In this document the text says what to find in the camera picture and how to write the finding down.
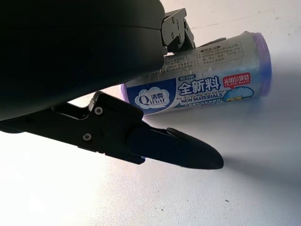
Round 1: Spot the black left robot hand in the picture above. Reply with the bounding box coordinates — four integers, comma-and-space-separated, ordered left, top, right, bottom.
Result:
0, 0, 224, 170

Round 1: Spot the trash bag roll blue label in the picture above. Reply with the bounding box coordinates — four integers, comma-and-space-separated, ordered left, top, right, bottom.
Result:
120, 30, 273, 116

